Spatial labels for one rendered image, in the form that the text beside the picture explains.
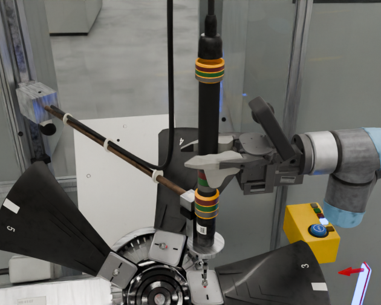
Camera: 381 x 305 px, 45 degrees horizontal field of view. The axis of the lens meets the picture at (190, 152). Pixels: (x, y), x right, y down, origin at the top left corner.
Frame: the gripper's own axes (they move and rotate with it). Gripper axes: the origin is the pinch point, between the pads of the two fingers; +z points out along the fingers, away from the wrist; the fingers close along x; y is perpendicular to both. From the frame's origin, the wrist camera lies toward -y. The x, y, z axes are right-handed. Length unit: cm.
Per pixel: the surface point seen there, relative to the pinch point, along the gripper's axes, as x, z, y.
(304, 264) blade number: 3.3, -25.5, 32.5
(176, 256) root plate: 1.9, 2.4, 24.8
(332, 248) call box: 21, -42, 47
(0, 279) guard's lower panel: 70, 62, 93
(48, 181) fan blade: 10.5, 25.4, 10.3
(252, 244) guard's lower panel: 70, -37, 89
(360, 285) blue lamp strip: -1, -37, 37
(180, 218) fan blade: 7.6, 0.8, 19.9
